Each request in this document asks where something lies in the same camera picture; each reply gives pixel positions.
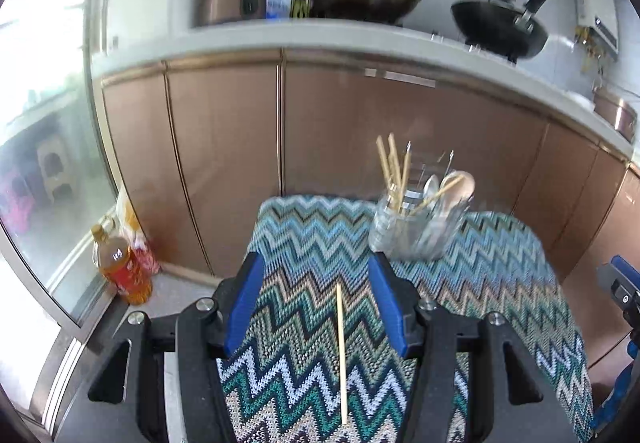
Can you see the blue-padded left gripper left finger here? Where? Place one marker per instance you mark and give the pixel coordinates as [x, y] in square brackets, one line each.
[236, 298]

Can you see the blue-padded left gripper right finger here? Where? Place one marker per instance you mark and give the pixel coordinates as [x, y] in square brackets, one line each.
[396, 299]

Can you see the pink ceramic spoon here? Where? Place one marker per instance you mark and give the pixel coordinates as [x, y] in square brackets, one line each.
[459, 186]

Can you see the bamboo chopstick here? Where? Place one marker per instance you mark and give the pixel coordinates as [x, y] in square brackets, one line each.
[404, 179]
[388, 174]
[396, 173]
[435, 195]
[341, 354]

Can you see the white ceramic spoon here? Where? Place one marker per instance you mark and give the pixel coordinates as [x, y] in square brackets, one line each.
[431, 187]

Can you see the zigzag knitted table cloth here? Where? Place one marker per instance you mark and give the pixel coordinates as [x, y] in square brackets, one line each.
[334, 347]

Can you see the orange drink bottle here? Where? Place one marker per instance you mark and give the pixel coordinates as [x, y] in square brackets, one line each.
[117, 262]

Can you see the white plastic bag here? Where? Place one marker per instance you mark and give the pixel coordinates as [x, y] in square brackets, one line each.
[131, 230]

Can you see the copper pot on counter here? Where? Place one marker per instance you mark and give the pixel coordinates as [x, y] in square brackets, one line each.
[616, 111]

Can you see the white plastic stool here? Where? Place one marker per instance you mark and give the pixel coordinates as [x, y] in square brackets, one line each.
[55, 167]

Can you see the black wok with lid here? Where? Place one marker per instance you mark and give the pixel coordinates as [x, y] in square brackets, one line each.
[508, 31]

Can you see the white water heater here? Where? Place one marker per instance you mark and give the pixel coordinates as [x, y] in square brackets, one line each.
[597, 25]

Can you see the wire utensil basket with liner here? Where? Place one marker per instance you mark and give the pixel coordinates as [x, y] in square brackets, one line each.
[421, 236]

